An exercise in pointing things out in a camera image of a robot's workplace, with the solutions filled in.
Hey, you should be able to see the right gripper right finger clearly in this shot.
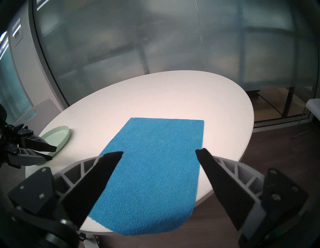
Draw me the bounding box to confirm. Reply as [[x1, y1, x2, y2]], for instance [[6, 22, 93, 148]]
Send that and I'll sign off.
[[196, 148, 308, 239]]

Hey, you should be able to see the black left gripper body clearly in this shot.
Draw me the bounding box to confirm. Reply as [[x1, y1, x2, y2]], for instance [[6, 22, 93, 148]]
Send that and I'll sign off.
[[0, 124, 33, 168]]

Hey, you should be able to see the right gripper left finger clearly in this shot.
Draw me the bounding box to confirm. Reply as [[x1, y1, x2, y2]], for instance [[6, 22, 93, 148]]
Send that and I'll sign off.
[[8, 151, 124, 230]]

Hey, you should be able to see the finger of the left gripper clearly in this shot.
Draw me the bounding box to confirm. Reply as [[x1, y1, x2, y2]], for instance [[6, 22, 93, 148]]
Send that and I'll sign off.
[[16, 148, 54, 167], [21, 135, 57, 152]]

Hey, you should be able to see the blue microfibre napkin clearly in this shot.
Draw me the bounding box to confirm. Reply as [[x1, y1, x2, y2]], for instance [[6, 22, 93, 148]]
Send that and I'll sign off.
[[87, 117, 205, 237]]

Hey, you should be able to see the pale green plate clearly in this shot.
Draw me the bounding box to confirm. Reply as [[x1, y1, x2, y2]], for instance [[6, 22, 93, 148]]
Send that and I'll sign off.
[[35, 126, 70, 165]]

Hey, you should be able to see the white chair with metal legs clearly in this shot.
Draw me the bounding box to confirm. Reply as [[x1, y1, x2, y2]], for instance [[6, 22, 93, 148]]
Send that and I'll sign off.
[[299, 99, 320, 125], [14, 99, 63, 128]]

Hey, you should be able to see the metal shelving rack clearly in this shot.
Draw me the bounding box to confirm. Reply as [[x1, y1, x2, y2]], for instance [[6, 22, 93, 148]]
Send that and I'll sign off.
[[245, 86, 315, 123]]

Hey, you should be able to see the white QR code sign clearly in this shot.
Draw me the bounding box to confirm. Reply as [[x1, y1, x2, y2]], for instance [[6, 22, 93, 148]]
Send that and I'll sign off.
[[12, 21, 24, 47]]

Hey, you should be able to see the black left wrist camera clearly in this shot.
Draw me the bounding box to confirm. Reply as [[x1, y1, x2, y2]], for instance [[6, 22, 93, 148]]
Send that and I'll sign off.
[[0, 104, 8, 125]]

